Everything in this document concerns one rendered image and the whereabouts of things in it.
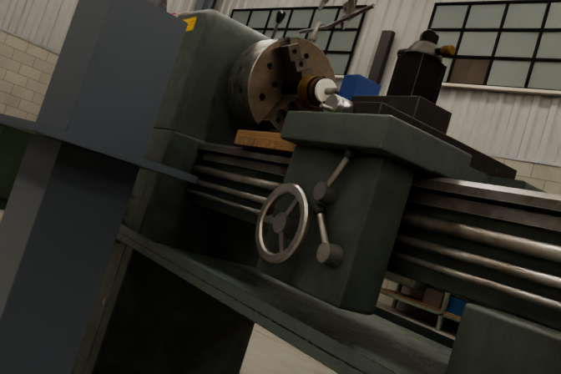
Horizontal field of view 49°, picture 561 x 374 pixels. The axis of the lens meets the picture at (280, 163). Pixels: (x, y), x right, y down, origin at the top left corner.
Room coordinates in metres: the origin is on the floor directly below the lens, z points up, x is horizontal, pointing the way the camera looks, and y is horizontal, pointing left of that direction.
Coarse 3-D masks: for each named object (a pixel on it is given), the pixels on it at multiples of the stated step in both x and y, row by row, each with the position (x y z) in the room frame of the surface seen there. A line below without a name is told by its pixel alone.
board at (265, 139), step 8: (240, 136) 1.60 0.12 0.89; (248, 136) 1.56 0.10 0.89; (256, 136) 1.53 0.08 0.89; (264, 136) 1.50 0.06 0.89; (272, 136) 1.47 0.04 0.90; (240, 144) 1.60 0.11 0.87; (248, 144) 1.55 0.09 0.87; (256, 144) 1.52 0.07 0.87; (264, 144) 1.49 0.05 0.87; (272, 144) 1.46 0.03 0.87; (280, 144) 1.43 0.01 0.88; (288, 144) 1.41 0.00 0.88; (280, 152) 1.47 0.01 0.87; (288, 152) 1.42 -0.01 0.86
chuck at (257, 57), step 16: (256, 48) 1.74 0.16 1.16; (272, 48) 1.71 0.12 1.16; (304, 48) 1.77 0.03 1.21; (320, 48) 1.80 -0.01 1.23; (240, 64) 1.76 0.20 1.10; (256, 64) 1.70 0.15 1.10; (272, 64) 1.72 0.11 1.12; (320, 64) 1.81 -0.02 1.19; (240, 80) 1.73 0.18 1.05; (256, 80) 1.71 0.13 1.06; (272, 80) 1.73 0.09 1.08; (240, 96) 1.74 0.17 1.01; (256, 96) 1.71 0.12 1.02; (272, 96) 1.74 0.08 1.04; (240, 112) 1.77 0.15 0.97; (256, 112) 1.72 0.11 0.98; (256, 128) 1.77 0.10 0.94
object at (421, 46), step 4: (412, 44) 1.25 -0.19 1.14; (416, 44) 1.24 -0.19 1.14; (420, 44) 1.23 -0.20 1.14; (424, 44) 1.23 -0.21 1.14; (428, 44) 1.23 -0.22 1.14; (432, 44) 1.23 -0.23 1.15; (408, 48) 1.25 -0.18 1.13; (412, 48) 1.23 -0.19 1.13; (416, 48) 1.23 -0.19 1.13; (420, 48) 1.22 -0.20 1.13; (424, 48) 1.22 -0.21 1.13; (428, 48) 1.22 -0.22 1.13; (432, 48) 1.23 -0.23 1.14; (408, 52) 1.25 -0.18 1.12; (412, 52) 1.24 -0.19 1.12; (416, 52) 1.23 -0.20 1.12; (420, 52) 1.22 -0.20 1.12; (424, 52) 1.22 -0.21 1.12; (428, 52) 1.22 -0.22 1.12; (432, 52) 1.22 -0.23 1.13; (432, 56) 1.22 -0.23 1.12; (436, 56) 1.22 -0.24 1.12; (440, 56) 1.23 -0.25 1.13; (440, 60) 1.24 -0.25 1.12
